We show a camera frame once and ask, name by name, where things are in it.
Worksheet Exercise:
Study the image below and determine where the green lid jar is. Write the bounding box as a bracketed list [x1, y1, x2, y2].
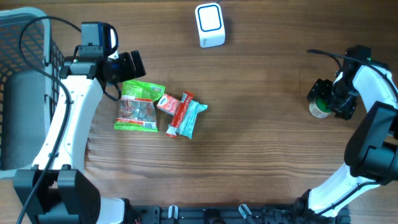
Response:
[309, 98, 332, 118]

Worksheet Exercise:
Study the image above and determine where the red stick packet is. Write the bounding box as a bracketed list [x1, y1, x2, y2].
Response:
[166, 91, 194, 138]

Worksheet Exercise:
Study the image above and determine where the teal packet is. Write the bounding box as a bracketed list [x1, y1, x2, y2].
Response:
[177, 100, 208, 139]

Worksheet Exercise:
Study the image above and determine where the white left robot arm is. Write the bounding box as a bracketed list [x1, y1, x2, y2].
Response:
[14, 50, 146, 223]

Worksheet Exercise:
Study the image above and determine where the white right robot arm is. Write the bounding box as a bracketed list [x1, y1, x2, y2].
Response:
[290, 45, 397, 223]

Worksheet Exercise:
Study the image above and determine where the white barcode scanner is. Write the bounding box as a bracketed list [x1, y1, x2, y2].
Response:
[195, 2, 226, 48]

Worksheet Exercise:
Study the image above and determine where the green snack bag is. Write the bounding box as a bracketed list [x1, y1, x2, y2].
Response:
[114, 80, 165, 133]

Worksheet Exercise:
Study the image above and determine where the grey plastic shopping basket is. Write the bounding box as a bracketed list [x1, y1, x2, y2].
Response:
[1, 7, 64, 179]

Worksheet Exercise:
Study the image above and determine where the black mounting rail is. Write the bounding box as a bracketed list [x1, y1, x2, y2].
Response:
[132, 204, 351, 224]

